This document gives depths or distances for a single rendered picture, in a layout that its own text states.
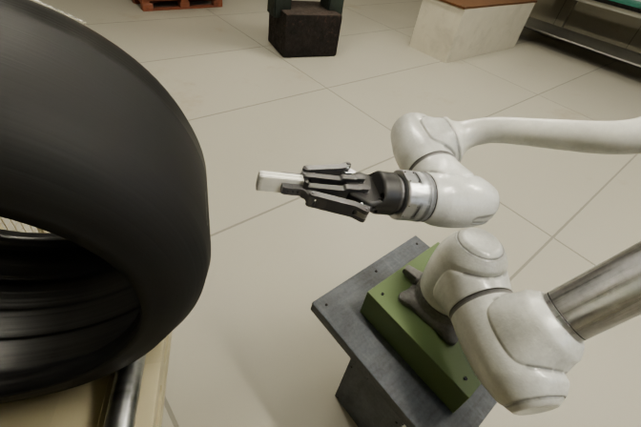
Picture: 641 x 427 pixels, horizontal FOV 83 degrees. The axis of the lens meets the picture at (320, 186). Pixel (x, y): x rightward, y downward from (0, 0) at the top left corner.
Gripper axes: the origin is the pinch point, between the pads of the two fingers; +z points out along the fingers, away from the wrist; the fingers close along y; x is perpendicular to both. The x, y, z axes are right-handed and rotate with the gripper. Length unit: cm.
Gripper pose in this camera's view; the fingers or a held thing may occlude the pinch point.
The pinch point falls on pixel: (279, 182)
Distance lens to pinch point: 56.5
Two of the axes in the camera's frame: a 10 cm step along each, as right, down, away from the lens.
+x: -2.9, 7.5, 6.0
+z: -9.4, -0.9, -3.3
